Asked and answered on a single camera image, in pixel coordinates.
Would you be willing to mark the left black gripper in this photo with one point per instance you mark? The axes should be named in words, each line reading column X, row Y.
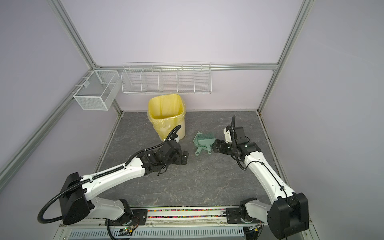
column 179, row 161

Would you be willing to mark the small white mesh basket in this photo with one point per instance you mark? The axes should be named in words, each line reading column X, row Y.
column 99, row 90

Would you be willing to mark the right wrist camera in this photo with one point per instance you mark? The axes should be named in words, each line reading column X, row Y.
column 228, row 134

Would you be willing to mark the green plastic dustpan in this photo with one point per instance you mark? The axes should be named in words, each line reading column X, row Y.
column 199, row 146

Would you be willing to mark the green hand brush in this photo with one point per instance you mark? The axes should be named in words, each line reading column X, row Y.
column 207, row 141

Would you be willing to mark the yellow lined trash bin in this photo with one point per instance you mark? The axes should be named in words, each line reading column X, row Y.
column 166, row 112

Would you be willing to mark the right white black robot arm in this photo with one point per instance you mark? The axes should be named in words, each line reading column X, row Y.
column 288, row 212

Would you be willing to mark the long white wire shelf basket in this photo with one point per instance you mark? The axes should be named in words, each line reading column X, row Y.
column 159, row 78

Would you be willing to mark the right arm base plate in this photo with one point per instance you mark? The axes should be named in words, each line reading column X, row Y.
column 237, row 216

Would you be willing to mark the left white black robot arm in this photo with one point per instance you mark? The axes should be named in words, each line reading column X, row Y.
column 79, row 197

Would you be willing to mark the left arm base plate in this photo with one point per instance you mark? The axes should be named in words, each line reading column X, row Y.
column 137, row 217

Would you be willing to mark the aluminium front rail frame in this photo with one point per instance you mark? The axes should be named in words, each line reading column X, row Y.
column 172, row 223

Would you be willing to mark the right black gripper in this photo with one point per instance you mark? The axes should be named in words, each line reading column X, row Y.
column 222, row 149

